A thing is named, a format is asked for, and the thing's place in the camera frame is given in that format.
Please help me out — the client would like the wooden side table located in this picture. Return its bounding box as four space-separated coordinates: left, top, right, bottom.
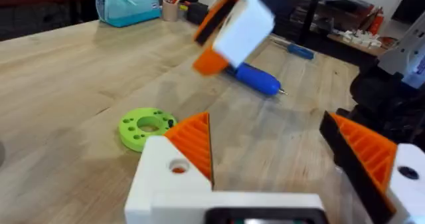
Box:
326 33 398 57

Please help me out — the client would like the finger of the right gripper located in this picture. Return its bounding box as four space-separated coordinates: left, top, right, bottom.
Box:
192 46 230 76
193 0 276 69

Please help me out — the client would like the green disc with holes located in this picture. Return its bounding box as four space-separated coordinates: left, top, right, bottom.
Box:
118 107 179 153

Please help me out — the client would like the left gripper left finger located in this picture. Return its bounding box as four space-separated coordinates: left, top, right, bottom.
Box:
124 112 214 224

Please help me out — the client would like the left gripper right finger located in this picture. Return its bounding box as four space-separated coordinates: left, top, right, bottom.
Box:
319 110 425 224

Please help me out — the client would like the red bottle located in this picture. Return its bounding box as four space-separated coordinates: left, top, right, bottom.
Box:
367 7 385 36

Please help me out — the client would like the blue electric screwdriver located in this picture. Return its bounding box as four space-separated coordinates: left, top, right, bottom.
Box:
224 62 289 97

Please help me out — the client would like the teal zip pouch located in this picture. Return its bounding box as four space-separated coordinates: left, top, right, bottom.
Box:
95 0 163 29

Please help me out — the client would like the black stand post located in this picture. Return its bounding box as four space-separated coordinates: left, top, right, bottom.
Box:
297 0 325 46

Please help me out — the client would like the blue-handled hand screwdriver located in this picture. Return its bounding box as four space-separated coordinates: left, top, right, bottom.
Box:
269 37 315 61

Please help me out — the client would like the black box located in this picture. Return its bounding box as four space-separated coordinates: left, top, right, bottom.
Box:
185 1 210 26

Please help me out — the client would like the heap of white parts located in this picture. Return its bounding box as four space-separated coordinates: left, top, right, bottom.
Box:
341 29 383 49

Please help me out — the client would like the beige cup with pens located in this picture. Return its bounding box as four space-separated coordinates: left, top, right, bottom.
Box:
161 0 189 23

